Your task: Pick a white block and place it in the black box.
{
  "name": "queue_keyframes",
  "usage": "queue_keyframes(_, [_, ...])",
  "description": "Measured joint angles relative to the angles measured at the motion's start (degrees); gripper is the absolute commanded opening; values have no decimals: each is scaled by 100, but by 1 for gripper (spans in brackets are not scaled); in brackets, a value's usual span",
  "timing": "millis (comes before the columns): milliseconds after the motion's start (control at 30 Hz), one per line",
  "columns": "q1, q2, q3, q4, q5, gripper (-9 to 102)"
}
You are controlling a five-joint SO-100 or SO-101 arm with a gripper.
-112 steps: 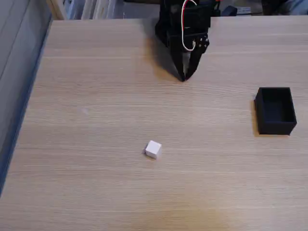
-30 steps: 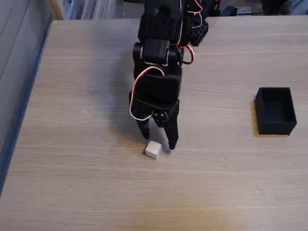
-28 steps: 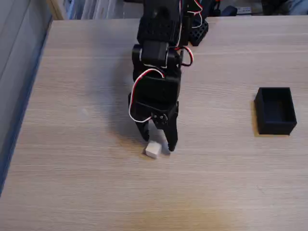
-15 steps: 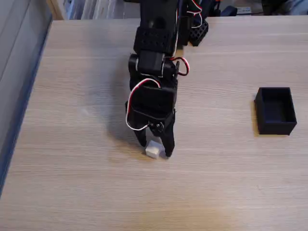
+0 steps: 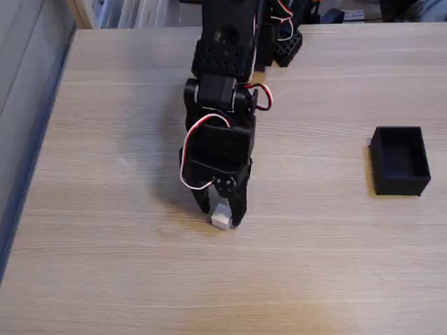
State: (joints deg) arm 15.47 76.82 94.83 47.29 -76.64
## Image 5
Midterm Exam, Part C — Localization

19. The white cube block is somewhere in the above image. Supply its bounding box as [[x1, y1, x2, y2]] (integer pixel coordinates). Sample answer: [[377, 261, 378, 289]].
[[210, 204, 233, 230]]

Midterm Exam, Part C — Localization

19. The black open box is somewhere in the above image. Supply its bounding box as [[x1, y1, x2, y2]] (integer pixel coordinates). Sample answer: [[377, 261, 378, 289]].
[[369, 126, 432, 198]]

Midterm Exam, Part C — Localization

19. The white pleated curtain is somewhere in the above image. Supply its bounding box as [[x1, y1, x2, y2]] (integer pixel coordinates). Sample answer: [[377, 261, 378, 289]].
[[98, 0, 204, 29]]

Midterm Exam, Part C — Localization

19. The black device with white label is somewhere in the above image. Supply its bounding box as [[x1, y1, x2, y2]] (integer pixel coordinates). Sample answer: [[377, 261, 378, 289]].
[[321, 8, 366, 25]]

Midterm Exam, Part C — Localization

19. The light wooden plank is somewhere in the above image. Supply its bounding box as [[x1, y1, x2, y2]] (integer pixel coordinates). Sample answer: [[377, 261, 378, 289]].
[[67, 0, 94, 30]]

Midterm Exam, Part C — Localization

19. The blue fabric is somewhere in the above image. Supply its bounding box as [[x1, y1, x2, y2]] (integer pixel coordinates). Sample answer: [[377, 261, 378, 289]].
[[416, 0, 447, 23]]

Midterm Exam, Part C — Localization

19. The white red gripper cable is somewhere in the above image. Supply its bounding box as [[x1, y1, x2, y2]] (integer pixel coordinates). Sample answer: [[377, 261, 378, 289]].
[[179, 112, 232, 191]]

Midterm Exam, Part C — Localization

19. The white red wrist cable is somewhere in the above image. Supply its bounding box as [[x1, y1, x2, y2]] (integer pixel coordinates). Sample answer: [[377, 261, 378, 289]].
[[243, 82, 274, 112]]

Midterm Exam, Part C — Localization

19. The white red arm cable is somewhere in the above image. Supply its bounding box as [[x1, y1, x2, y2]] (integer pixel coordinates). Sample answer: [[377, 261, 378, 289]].
[[274, 0, 296, 41]]

